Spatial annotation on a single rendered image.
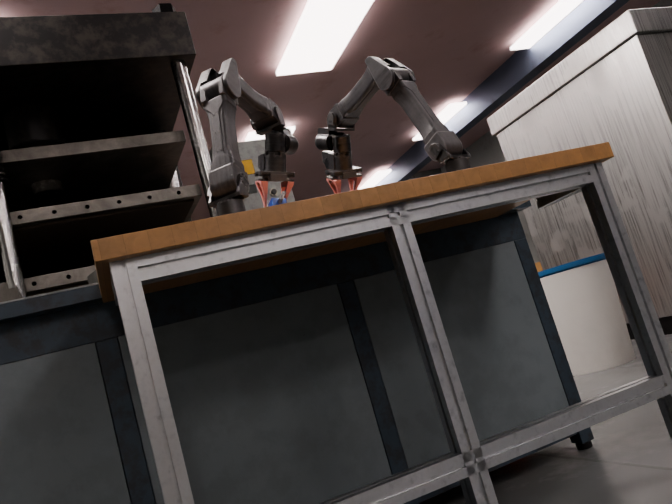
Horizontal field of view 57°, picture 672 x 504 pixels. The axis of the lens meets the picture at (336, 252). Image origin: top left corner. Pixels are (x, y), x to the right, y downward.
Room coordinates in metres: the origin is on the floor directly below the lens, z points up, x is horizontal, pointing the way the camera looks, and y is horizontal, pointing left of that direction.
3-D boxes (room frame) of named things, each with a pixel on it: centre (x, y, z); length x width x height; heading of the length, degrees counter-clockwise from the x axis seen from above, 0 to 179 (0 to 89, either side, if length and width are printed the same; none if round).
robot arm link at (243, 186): (1.34, 0.20, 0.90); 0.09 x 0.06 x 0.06; 70
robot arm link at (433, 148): (1.55, -0.35, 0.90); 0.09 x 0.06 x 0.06; 129
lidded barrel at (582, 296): (3.57, -1.24, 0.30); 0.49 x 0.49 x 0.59
